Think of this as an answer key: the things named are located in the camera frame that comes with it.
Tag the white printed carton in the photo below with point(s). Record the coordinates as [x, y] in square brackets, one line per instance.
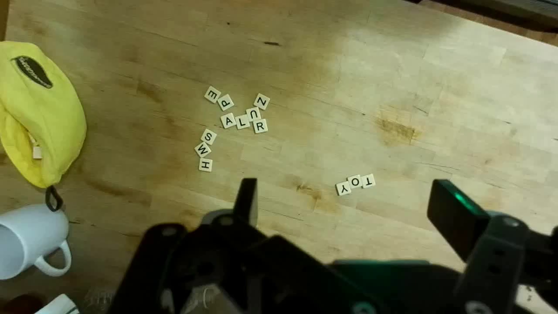
[57, 306]

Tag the white letter tile Z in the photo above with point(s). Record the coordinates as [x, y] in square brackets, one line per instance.
[261, 102]

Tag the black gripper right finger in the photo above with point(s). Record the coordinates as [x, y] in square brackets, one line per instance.
[455, 219]

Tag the white letter tile A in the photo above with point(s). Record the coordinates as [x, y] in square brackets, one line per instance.
[228, 121]

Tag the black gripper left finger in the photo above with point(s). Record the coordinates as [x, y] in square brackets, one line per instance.
[245, 201]

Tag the white letter tile O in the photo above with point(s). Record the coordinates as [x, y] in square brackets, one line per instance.
[354, 184]

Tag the white letter tile L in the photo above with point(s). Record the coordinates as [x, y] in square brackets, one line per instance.
[242, 123]

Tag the white letter tile E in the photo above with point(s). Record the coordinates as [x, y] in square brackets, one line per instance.
[212, 95]

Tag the white letter tile S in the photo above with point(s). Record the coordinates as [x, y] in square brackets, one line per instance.
[207, 137]

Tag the white letter tile U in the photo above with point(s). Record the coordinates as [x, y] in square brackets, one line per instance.
[252, 113]

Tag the white letter tile H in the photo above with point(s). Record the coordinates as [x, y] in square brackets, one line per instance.
[204, 165]

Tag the white letter tile R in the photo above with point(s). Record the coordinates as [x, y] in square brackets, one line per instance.
[259, 126]

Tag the white ceramic mug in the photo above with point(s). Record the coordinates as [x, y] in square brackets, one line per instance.
[22, 238]

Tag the white letter tile P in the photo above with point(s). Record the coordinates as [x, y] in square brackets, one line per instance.
[225, 102]

